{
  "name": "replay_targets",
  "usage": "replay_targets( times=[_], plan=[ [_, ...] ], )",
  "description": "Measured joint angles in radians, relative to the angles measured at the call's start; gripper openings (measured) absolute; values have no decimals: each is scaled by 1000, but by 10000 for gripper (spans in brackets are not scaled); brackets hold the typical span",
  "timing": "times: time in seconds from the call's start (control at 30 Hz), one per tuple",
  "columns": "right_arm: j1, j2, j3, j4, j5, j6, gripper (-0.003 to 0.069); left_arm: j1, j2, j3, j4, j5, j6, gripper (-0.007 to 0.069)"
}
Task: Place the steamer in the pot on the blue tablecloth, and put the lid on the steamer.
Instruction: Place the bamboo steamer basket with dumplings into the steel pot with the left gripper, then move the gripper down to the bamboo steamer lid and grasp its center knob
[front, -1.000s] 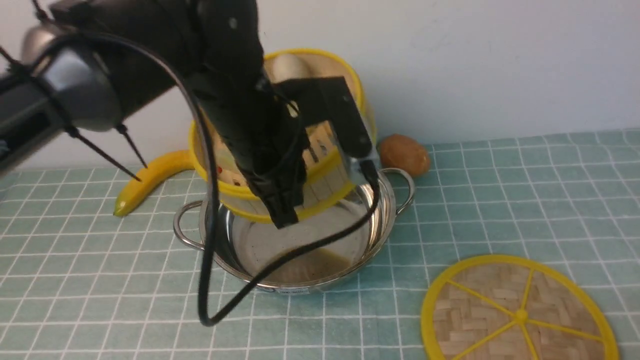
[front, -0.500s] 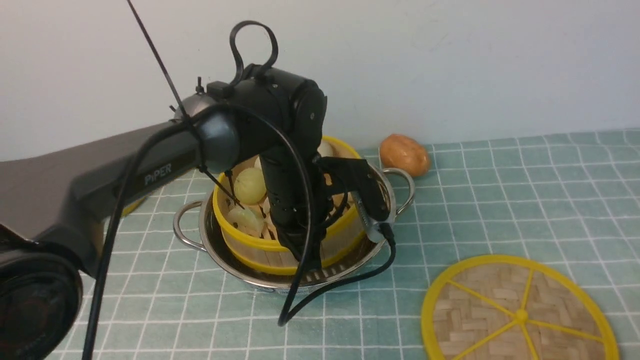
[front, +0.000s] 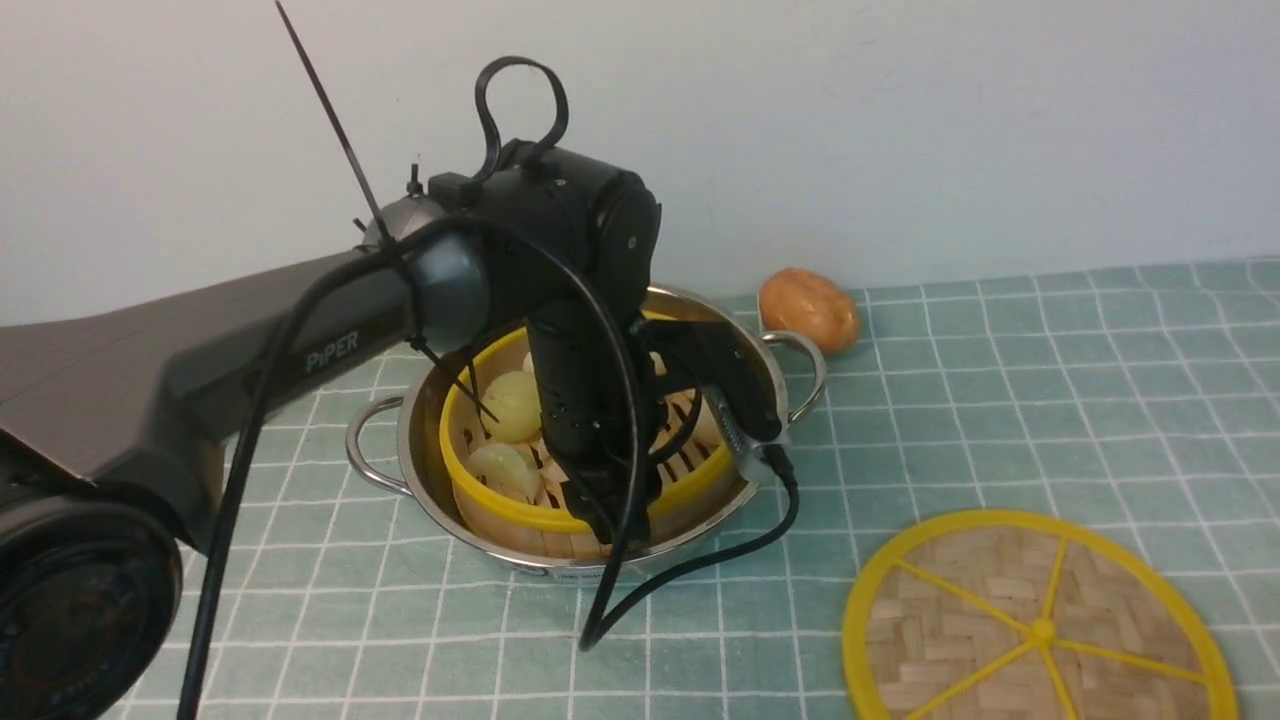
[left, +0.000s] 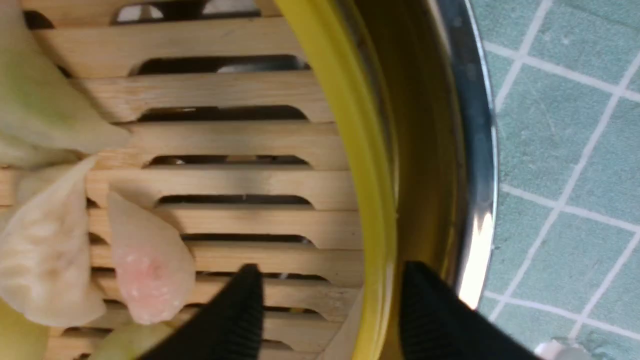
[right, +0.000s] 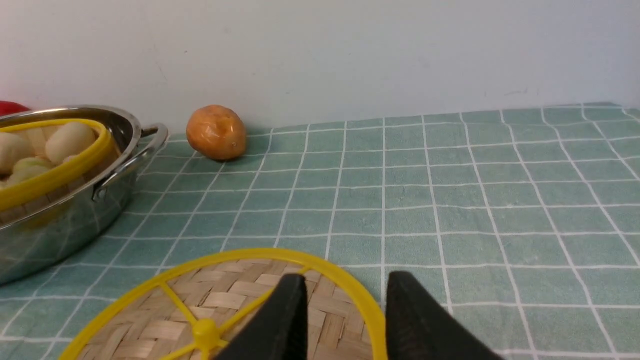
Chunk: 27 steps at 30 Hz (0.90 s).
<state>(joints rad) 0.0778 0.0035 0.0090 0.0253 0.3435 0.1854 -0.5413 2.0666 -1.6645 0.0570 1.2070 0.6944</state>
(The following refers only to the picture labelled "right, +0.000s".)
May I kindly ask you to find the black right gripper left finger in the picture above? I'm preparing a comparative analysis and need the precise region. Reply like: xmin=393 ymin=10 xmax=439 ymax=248
xmin=215 ymin=273 xmax=308 ymax=360

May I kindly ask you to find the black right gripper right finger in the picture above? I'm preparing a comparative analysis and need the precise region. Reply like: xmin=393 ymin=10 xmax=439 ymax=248
xmin=385 ymin=271 xmax=501 ymax=360

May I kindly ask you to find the yellow woven bamboo steamer lid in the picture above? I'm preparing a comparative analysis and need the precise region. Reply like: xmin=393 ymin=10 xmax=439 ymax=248
xmin=60 ymin=248 xmax=387 ymax=360

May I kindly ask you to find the yellow rimmed bamboo steamer basket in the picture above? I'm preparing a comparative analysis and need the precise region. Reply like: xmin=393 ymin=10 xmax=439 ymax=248
xmin=1 ymin=118 xmax=121 ymax=226

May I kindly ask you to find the stainless steel pot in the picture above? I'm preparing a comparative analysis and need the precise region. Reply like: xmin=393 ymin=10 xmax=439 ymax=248
xmin=0 ymin=105 xmax=169 ymax=284

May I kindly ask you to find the brown toy potato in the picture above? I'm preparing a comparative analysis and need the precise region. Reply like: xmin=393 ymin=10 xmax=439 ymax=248
xmin=185 ymin=104 xmax=247 ymax=162

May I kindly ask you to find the white round bun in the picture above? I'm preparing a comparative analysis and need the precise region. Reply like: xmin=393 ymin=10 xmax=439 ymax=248
xmin=0 ymin=132 xmax=35 ymax=174
xmin=45 ymin=121 xmax=96 ymax=165

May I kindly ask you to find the red toy bell pepper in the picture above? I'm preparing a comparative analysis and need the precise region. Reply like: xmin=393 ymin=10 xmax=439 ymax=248
xmin=0 ymin=100 xmax=31 ymax=117

